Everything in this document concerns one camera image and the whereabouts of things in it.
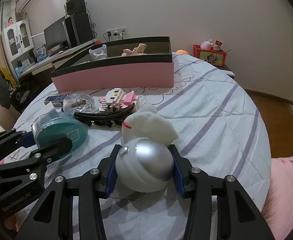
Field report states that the white wall power outlet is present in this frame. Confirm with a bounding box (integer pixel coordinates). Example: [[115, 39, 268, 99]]
[[106, 27, 127, 41]]

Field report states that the pink white block figure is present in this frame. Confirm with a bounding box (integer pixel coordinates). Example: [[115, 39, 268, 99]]
[[98, 88, 140, 113]]

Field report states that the pink quilt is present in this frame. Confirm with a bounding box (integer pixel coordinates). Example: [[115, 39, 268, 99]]
[[262, 156, 293, 239]]

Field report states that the pink plush in crate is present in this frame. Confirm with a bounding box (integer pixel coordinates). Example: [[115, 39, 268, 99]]
[[200, 40, 213, 50]]

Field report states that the white cup in box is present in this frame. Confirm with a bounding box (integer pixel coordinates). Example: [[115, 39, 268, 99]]
[[89, 44, 108, 61]]

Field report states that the black yellow jacket on chair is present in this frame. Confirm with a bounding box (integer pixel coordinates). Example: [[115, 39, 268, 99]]
[[0, 68, 31, 113]]

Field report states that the black hair clip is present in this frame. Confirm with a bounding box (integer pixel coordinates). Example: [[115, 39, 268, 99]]
[[73, 103, 135, 127]]

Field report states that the black computer monitor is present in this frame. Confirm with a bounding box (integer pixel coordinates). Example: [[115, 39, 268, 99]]
[[44, 17, 68, 50]]

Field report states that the white glass door cabinet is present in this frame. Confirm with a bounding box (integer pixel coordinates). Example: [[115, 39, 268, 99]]
[[1, 19, 34, 62]]

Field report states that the orange octopus plush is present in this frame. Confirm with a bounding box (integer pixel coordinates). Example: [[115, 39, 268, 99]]
[[176, 49, 189, 55]]

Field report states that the black computer tower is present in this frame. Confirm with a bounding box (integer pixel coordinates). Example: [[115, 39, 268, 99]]
[[63, 13, 93, 48]]

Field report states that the pink doll in box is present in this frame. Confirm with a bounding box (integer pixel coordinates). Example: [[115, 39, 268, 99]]
[[121, 43, 147, 56]]

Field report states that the teal round clear container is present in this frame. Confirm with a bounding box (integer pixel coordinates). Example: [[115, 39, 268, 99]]
[[31, 111, 88, 159]]

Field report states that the blue small carton box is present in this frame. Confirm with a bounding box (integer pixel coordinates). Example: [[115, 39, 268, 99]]
[[44, 95, 66, 106]]

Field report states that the red toy crate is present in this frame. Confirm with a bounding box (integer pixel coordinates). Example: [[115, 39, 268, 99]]
[[193, 44, 227, 67]]

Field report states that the black speaker box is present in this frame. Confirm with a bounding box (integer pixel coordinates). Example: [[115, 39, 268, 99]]
[[66, 0, 86, 15]]

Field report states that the white striped bed sheet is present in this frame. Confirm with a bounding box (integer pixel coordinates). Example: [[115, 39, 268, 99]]
[[9, 52, 273, 240]]

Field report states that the silver white egg toy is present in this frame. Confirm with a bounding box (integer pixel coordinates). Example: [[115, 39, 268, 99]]
[[115, 138, 174, 193]]

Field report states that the white desk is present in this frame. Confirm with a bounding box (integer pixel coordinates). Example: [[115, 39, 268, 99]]
[[16, 40, 94, 79]]

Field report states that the pink and black storage box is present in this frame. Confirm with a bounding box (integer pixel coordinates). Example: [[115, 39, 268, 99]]
[[51, 36, 174, 93]]

